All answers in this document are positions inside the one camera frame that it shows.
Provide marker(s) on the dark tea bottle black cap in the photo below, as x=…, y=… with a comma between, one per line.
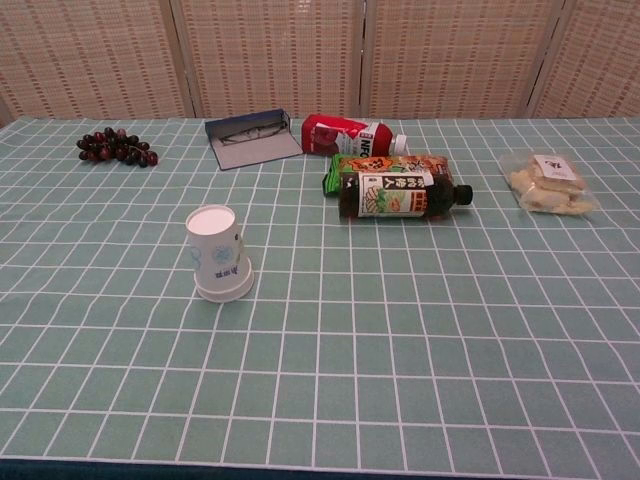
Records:
x=400, y=197

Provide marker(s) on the green orange snack bag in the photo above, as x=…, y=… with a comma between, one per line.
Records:
x=390, y=164

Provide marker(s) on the red juice bottle white cap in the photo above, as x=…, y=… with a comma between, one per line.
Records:
x=345, y=136

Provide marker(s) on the blue open glasses case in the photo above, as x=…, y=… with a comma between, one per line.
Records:
x=260, y=147

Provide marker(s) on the thin-framed eyeglasses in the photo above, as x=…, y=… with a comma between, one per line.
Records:
x=250, y=134

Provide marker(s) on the green grid tablecloth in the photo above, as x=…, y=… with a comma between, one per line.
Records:
x=400, y=350

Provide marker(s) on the woven bamboo screen panel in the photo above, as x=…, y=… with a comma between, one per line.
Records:
x=90, y=55
x=595, y=55
x=275, y=55
x=450, y=55

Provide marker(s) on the dark red grape bunch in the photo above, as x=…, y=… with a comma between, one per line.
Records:
x=117, y=146

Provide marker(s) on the clear bag of biscuits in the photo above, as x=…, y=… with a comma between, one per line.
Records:
x=547, y=187

